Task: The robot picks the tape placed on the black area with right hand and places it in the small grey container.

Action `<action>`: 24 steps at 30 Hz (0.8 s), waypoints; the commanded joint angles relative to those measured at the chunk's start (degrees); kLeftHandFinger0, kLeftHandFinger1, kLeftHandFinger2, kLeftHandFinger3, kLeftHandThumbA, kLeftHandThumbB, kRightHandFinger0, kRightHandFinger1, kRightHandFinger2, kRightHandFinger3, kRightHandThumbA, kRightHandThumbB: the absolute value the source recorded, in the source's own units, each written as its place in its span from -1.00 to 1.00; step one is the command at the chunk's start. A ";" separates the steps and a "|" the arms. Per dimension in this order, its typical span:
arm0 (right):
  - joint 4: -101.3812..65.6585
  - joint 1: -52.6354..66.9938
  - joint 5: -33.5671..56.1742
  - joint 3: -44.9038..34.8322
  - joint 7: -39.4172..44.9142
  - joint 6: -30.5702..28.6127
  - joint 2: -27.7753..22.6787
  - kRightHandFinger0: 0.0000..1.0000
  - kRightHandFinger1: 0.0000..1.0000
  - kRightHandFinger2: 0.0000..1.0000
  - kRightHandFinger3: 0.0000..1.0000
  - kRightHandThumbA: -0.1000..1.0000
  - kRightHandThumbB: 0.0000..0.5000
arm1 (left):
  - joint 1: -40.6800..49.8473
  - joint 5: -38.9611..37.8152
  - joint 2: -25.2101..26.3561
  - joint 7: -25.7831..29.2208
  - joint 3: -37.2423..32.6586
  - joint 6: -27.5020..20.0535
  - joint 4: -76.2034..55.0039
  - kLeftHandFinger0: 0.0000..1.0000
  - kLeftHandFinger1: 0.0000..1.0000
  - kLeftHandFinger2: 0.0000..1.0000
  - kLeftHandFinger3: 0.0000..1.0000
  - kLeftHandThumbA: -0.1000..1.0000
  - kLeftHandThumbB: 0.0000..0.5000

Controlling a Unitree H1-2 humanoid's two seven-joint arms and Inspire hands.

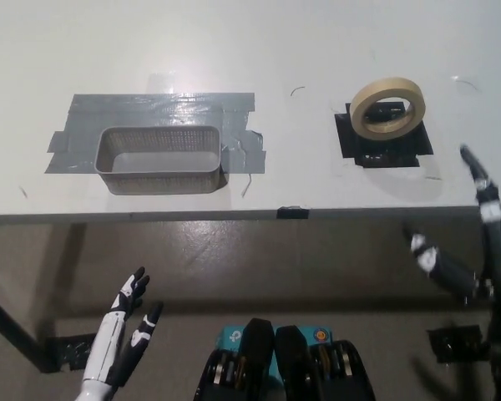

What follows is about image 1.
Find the beige masking tape roll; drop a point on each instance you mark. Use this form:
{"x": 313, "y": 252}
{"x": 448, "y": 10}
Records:
{"x": 361, "y": 110}

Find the small black tape strip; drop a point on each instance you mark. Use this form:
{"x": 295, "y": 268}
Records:
{"x": 293, "y": 213}

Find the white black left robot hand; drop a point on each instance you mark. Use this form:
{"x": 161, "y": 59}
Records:
{"x": 108, "y": 346}

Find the small grey mesh container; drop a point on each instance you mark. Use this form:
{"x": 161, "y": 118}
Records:
{"x": 158, "y": 181}

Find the teal robot top plate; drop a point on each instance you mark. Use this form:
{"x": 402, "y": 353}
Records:
{"x": 229, "y": 336}

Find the black robot legs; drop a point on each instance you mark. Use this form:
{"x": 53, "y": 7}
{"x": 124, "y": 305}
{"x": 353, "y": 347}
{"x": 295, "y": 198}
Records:
{"x": 284, "y": 367}

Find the black tape square patch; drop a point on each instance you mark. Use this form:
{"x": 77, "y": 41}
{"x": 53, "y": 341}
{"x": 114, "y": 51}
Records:
{"x": 384, "y": 150}

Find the grey duct tape patch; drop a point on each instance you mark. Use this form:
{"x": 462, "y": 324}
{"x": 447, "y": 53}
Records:
{"x": 158, "y": 108}

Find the black table foot bar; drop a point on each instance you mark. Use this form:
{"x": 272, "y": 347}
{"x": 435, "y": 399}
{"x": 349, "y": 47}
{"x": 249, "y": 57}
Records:
{"x": 12, "y": 326}

